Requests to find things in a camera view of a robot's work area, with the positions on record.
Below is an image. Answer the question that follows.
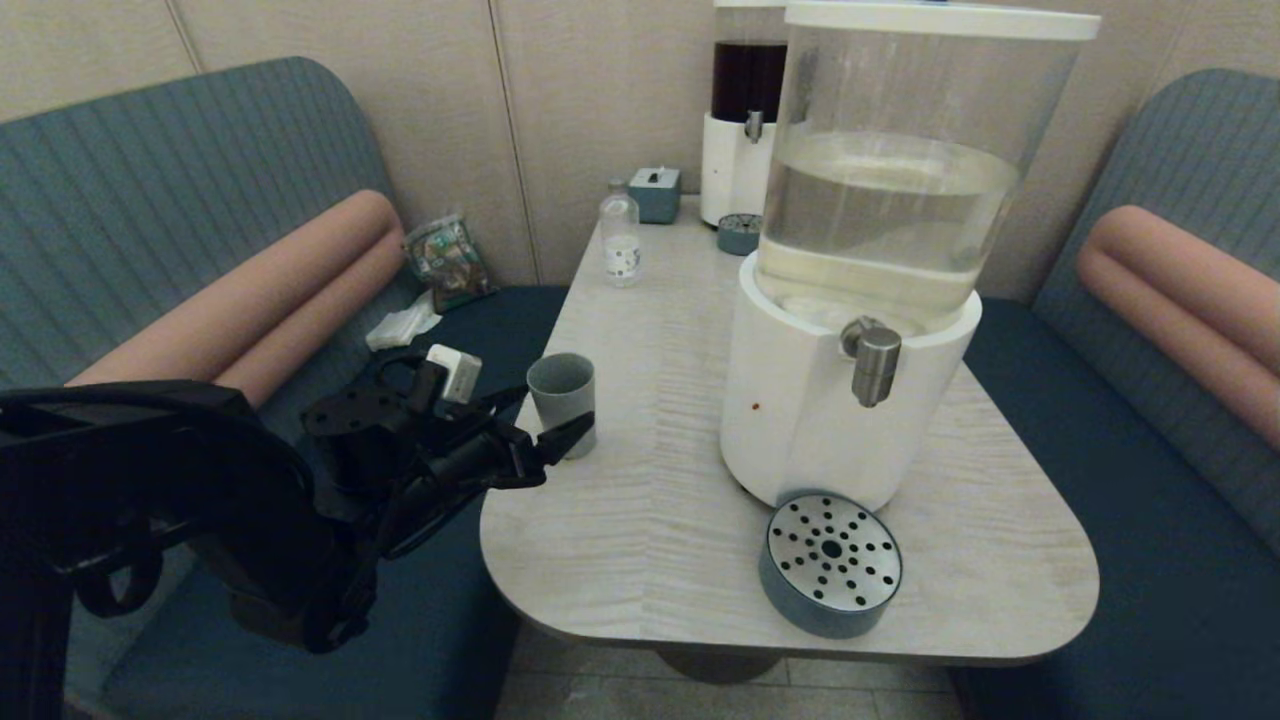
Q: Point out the grey plastic cup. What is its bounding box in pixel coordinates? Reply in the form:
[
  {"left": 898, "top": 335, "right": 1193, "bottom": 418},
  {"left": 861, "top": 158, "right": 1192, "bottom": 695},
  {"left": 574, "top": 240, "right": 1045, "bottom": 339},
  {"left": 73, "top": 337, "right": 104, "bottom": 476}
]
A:
[{"left": 526, "top": 352, "right": 598, "bottom": 461}]

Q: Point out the crumpled white tissue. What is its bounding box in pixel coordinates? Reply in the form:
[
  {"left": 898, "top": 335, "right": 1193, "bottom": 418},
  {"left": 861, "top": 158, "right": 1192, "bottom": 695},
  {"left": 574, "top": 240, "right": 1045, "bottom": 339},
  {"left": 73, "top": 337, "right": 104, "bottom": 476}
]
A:
[{"left": 365, "top": 291, "right": 444, "bottom": 352}]

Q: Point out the dark drink dispenser white base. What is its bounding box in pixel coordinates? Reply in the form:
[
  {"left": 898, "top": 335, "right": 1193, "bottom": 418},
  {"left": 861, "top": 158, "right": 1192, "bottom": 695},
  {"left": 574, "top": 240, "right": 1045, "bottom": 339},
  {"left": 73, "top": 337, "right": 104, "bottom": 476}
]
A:
[{"left": 699, "top": 0, "right": 795, "bottom": 228}]

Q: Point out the clear plastic bottle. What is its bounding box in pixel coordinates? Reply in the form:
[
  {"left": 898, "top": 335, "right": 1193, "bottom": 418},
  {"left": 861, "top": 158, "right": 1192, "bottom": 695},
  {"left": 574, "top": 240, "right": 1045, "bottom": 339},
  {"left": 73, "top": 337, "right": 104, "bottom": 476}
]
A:
[{"left": 599, "top": 180, "right": 642, "bottom": 288}]

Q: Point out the blue-grey tissue box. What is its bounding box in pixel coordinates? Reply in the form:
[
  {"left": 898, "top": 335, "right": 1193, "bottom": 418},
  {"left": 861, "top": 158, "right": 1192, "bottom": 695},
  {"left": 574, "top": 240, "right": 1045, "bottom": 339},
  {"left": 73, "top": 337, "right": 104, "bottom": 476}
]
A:
[{"left": 628, "top": 166, "right": 683, "bottom": 225}]

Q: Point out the clear water dispenser white base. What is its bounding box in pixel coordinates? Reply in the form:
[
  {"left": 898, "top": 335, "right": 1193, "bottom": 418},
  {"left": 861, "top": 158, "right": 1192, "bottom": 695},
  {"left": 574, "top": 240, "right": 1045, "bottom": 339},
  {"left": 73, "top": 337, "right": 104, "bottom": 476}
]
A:
[{"left": 719, "top": 0, "right": 1102, "bottom": 513}]

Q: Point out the small blue perforated drip tray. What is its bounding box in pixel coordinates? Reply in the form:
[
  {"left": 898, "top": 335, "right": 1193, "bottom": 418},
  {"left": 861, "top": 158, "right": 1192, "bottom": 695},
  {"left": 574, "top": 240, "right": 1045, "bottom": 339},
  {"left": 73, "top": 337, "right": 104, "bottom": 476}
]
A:
[{"left": 716, "top": 213, "right": 764, "bottom": 256}]

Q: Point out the pink bolster cushion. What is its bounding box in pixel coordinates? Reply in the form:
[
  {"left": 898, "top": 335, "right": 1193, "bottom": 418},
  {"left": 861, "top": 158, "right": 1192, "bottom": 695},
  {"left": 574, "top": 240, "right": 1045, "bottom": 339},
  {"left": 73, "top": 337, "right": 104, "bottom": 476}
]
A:
[
  {"left": 1077, "top": 205, "right": 1280, "bottom": 453},
  {"left": 65, "top": 189, "right": 406, "bottom": 411}
]

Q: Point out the large metal dispenser tap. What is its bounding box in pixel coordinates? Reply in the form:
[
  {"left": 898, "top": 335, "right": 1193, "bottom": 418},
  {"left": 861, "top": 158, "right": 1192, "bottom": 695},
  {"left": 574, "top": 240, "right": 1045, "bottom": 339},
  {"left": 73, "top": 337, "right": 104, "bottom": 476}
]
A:
[{"left": 840, "top": 316, "right": 903, "bottom": 409}]

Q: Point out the large blue perforated drip tray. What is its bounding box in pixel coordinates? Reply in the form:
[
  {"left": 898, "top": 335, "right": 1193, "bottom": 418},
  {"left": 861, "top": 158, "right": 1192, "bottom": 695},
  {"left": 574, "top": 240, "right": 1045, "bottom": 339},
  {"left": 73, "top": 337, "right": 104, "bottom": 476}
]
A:
[{"left": 758, "top": 492, "right": 904, "bottom": 640}]

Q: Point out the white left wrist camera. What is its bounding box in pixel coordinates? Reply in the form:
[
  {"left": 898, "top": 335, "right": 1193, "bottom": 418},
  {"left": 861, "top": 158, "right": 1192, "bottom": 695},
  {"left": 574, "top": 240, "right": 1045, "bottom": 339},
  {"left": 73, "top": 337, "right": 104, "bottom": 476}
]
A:
[{"left": 425, "top": 344, "right": 484, "bottom": 405}]

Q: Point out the teal upholstered bench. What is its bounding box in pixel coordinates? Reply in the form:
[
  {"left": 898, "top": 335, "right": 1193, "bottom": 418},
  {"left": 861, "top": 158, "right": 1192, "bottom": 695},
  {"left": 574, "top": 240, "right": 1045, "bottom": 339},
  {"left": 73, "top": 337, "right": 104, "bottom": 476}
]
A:
[
  {"left": 950, "top": 67, "right": 1280, "bottom": 720},
  {"left": 0, "top": 56, "right": 571, "bottom": 720}
]

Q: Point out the printed snack bag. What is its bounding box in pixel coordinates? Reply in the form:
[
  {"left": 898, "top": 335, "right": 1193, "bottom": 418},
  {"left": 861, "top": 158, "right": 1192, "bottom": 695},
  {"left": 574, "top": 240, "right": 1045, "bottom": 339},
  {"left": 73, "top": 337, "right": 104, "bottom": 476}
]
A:
[{"left": 403, "top": 212, "right": 498, "bottom": 314}]

